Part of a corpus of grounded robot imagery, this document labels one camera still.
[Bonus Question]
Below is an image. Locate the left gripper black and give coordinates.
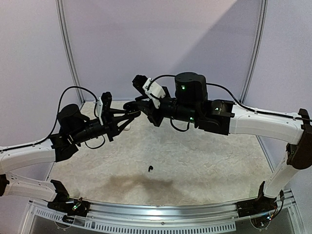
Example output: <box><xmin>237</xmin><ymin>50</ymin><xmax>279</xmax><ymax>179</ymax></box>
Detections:
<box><xmin>71</xmin><ymin>108</ymin><xmax>134</xmax><ymax>144</ymax></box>

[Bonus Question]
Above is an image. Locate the black earbud charging case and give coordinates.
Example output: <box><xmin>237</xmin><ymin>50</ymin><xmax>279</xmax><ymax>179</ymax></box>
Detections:
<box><xmin>123</xmin><ymin>101</ymin><xmax>141</xmax><ymax>118</ymax></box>

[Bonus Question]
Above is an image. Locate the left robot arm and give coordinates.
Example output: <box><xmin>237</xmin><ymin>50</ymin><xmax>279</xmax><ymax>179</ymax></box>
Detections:
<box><xmin>0</xmin><ymin>92</ymin><xmax>140</xmax><ymax>212</ymax></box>

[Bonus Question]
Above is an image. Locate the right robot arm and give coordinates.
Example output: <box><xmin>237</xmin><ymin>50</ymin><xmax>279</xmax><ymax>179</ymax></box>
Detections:
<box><xmin>133</xmin><ymin>72</ymin><xmax>312</xmax><ymax>213</ymax></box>

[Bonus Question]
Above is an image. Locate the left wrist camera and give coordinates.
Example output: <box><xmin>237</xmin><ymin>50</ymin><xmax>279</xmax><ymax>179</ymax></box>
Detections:
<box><xmin>96</xmin><ymin>92</ymin><xmax>112</xmax><ymax>125</ymax></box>

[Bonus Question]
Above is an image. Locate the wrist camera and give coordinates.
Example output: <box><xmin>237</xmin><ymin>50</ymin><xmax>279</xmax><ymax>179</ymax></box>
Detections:
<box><xmin>132</xmin><ymin>75</ymin><xmax>166</xmax><ymax>109</ymax></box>
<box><xmin>96</xmin><ymin>92</ymin><xmax>112</xmax><ymax>125</ymax></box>

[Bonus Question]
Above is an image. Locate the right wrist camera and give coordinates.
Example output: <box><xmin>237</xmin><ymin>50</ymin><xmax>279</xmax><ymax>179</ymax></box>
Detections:
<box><xmin>132</xmin><ymin>75</ymin><xmax>166</xmax><ymax>109</ymax></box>

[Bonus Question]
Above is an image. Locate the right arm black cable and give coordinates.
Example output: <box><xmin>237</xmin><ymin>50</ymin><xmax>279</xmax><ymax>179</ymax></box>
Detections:
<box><xmin>148</xmin><ymin>74</ymin><xmax>312</xmax><ymax>132</ymax></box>

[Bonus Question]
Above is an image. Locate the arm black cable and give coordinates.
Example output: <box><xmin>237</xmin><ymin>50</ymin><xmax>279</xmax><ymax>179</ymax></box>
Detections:
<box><xmin>148</xmin><ymin>74</ymin><xmax>312</xmax><ymax>132</ymax></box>
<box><xmin>0</xmin><ymin>86</ymin><xmax>99</xmax><ymax>153</ymax></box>

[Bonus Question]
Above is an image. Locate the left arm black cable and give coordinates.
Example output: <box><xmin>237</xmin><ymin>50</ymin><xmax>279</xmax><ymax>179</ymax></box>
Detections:
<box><xmin>0</xmin><ymin>86</ymin><xmax>99</xmax><ymax>153</ymax></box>

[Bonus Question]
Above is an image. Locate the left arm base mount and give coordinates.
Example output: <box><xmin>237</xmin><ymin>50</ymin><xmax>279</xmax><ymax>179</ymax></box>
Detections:
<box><xmin>47</xmin><ymin>194</ymin><xmax>91</xmax><ymax>217</ymax></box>

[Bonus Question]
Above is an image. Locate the right aluminium frame post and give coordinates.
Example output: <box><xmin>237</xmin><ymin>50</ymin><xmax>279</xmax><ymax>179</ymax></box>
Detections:
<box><xmin>240</xmin><ymin>0</ymin><xmax>268</xmax><ymax>103</ymax></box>

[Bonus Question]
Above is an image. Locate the aluminium frame post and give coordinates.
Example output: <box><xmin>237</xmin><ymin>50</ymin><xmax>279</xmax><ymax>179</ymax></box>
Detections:
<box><xmin>240</xmin><ymin>0</ymin><xmax>268</xmax><ymax>103</ymax></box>
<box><xmin>55</xmin><ymin>0</ymin><xmax>85</xmax><ymax>102</ymax></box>

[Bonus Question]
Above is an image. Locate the left aluminium frame post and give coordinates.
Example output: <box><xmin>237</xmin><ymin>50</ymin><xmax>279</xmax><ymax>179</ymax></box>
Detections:
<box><xmin>55</xmin><ymin>0</ymin><xmax>85</xmax><ymax>102</ymax></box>

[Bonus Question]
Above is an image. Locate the aluminium front rail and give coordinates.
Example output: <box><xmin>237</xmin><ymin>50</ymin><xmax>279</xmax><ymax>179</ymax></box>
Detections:
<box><xmin>20</xmin><ymin>189</ymin><xmax>306</xmax><ymax>234</ymax></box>

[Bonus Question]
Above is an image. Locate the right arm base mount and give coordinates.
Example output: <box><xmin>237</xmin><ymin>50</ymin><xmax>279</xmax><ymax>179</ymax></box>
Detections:
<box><xmin>235</xmin><ymin>196</ymin><xmax>277</xmax><ymax>217</ymax></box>

